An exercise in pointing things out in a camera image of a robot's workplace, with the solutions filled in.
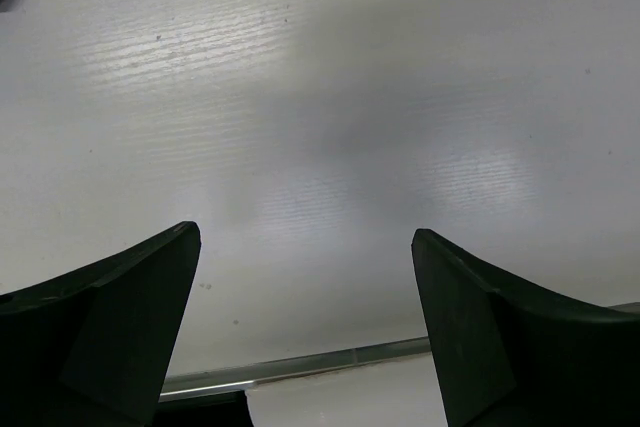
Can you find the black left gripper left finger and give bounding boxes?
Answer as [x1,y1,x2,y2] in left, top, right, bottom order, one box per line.
[1,221,201,426]

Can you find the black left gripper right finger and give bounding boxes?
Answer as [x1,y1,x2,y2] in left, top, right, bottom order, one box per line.
[411,229,639,426]

